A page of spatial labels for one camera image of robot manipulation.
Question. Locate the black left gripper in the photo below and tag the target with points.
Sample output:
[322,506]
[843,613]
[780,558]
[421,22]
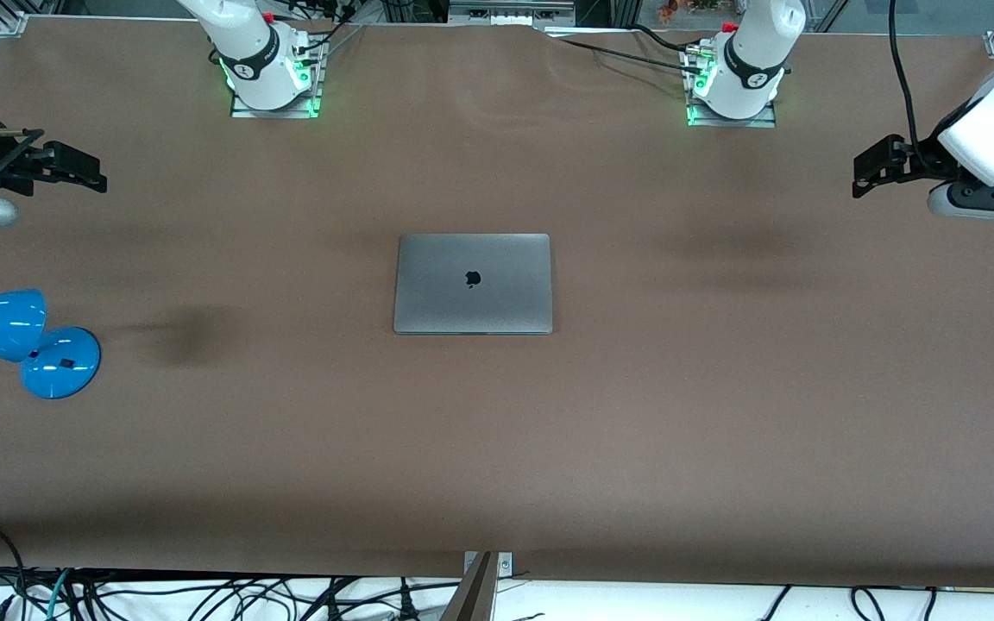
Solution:
[905,159]

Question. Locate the grey laptop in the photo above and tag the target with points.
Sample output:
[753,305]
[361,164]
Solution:
[506,293]

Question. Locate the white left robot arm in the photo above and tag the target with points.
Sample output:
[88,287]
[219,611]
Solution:
[751,78]

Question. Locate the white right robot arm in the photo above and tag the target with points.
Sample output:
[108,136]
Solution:
[251,60]

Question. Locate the grey box behind table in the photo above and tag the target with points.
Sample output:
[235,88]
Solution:
[506,13]

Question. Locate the blue desk lamp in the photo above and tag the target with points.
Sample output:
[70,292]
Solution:
[57,362]

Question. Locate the small orange object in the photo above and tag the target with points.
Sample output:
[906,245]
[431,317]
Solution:
[667,10]

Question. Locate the brown table mat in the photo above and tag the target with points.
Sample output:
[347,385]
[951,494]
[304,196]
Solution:
[721,431]

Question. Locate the silver mounting plate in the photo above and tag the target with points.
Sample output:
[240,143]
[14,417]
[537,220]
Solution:
[506,565]

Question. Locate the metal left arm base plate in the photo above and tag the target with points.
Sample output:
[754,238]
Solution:
[764,121]

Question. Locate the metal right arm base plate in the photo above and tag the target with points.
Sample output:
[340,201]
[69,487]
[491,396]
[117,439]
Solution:
[242,110]

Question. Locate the dark grey metal post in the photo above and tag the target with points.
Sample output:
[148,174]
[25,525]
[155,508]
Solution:
[475,599]

